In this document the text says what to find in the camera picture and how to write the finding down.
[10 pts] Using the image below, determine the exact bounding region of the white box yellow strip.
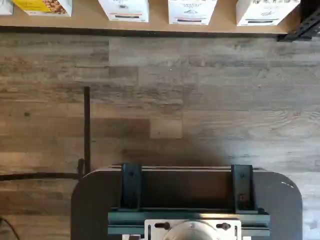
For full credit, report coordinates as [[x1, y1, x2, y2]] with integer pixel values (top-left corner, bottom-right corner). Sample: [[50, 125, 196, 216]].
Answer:
[[98, 0, 150, 23]]

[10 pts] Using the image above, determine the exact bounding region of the wooden shelf board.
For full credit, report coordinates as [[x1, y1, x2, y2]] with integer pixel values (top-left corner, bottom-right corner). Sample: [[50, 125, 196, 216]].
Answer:
[[0, 0, 300, 35]]

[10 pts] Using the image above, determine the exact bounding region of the white box pink strip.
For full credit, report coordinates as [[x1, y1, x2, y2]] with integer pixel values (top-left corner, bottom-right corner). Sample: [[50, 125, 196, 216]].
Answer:
[[167, 0, 218, 25]]

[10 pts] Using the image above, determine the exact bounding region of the white box dark strip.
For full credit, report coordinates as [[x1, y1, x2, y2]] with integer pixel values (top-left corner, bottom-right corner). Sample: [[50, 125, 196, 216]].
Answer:
[[236, 0, 301, 27]]

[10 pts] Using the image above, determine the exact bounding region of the white yellow granola box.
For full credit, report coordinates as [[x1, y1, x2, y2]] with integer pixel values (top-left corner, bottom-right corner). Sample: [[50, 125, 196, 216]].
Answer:
[[11, 0, 73, 18]]

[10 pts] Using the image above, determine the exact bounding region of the dark grey base platform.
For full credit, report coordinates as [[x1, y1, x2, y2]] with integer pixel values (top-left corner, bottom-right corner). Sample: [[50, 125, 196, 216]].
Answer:
[[71, 163, 303, 240]]

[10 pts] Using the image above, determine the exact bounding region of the black floor cable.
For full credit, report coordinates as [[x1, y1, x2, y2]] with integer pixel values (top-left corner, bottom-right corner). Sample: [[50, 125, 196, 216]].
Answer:
[[0, 86, 91, 181]]

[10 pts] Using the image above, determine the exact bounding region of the black metal bracket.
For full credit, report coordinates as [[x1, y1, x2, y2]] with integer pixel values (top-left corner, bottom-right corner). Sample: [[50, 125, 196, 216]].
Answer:
[[230, 164, 255, 215], [121, 163, 143, 211]]

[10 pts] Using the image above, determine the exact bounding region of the white mount plate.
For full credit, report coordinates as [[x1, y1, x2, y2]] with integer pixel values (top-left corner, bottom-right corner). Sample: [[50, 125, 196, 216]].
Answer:
[[144, 218, 242, 240]]

